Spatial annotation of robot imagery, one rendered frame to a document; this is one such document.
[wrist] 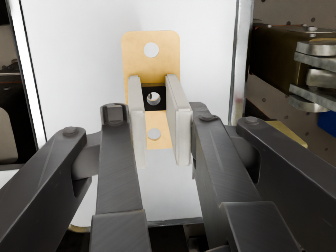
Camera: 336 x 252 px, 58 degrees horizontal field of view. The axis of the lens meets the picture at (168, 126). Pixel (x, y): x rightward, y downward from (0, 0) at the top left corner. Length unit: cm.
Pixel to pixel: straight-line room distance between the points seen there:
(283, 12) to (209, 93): 37
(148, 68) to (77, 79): 12
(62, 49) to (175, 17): 11
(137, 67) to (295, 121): 57
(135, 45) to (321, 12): 54
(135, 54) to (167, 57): 2
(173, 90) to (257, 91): 51
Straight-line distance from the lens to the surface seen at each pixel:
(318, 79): 28
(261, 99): 68
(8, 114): 36
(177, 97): 15
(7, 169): 37
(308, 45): 27
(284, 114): 72
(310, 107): 27
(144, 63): 20
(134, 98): 15
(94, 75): 31
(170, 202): 37
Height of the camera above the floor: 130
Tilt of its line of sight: 66 degrees down
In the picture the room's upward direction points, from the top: 165 degrees clockwise
